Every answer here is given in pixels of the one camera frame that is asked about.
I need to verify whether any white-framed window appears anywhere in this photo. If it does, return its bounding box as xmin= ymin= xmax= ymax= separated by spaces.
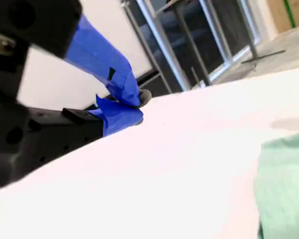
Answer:
xmin=137 ymin=0 xmax=264 ymax=85

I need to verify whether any grey metal frame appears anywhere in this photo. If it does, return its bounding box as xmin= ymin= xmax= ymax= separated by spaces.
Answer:
xmin=121 ymin=0 xmax=259 ymax=94

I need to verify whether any pale green T-shirt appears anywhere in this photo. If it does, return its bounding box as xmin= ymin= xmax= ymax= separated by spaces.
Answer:
xmin=253 ymin=133 xmax=299 ymax=239

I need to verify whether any green tape strip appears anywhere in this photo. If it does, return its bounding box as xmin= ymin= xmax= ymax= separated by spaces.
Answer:
xmin=283 ymin=0 xmax=297 ymax=28

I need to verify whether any wooden board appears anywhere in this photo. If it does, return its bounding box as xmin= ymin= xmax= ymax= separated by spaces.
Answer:
xmin=266 ymin=0 xmax=299 ymax=33

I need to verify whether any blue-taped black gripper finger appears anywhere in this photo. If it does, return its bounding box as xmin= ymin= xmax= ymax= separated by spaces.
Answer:
xmin=32 ymin=0 xmax=152 ymax=108
xmin=29 ymin=94 xmax=144 ymax=150

